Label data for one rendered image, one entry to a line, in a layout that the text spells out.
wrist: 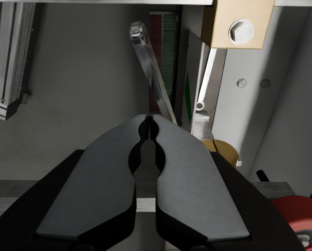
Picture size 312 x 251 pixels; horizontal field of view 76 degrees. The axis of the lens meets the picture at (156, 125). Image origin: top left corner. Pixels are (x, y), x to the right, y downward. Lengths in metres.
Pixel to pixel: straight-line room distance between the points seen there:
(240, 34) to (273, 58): 0.29
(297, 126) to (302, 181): 0.10
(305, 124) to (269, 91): 0.11
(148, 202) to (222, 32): 0.22
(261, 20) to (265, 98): 0.32
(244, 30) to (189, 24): 0.15
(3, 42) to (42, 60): 0.26
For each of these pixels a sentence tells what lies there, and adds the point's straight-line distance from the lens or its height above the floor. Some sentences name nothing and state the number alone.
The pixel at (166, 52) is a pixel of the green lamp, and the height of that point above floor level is 0.70.
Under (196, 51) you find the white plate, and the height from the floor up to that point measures 0.77.
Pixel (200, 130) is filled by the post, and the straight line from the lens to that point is 0.34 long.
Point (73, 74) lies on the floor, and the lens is 1.17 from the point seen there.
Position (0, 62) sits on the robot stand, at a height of 0.23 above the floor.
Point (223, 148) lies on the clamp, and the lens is 0.26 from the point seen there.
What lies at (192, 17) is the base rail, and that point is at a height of 0.70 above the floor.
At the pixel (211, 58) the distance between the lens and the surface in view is 0.35.
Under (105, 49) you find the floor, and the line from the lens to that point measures 1.08.
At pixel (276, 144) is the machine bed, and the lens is 0.53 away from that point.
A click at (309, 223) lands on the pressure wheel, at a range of 0.29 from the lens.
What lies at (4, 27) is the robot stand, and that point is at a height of 0.23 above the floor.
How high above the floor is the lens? 1.04
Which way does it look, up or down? 58 degrees down
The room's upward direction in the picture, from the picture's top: 180 degrees clockwise
